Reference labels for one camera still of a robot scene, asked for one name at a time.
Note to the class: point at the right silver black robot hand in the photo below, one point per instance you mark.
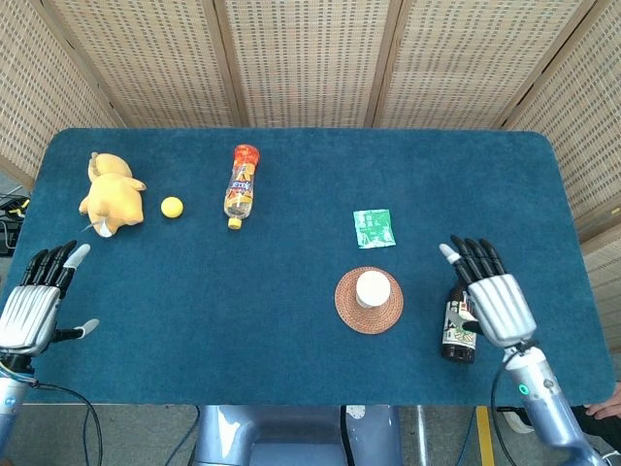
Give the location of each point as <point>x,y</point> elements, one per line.
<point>502,310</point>

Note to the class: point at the bare bystander hand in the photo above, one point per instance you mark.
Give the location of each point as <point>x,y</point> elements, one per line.
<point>609,409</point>

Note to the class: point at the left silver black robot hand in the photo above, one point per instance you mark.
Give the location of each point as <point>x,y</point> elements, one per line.
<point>29,315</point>

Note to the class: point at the white paper cup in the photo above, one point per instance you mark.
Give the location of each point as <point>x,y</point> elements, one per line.
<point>372,289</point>

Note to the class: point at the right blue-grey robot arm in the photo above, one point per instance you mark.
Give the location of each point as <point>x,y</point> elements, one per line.
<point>548,403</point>

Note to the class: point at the round woven rattan coaster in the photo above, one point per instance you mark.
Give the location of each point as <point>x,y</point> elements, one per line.
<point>349,310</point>

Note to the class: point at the dark tea bottle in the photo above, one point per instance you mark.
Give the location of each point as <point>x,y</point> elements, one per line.
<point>456,347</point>

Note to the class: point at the woven bamboo screen panel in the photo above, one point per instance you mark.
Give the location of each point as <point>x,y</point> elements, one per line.
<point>145,63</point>
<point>466,63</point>
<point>305,63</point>
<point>582,121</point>
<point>606,291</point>
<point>29,97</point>

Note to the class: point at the yellow floor tape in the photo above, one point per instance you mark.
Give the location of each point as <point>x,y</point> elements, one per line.
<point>485,437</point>

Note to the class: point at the metal table leg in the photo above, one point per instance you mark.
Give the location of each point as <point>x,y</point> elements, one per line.
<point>421,432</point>

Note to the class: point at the yellow plush toy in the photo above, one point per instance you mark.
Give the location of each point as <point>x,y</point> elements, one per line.
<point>114,194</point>

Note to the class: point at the green snack sachet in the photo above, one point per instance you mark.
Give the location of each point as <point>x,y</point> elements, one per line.
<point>374,229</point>

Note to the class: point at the yellow ball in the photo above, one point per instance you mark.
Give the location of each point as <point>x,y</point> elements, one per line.
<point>172,207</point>

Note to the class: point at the blue felt table cover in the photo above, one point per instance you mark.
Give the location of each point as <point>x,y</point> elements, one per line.
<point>218,315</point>

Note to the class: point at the blue-grey robot torso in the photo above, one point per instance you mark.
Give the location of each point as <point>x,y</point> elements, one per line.
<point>291,437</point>

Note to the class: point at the orange label drink bottle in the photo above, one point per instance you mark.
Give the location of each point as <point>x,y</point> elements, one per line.
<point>241,187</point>

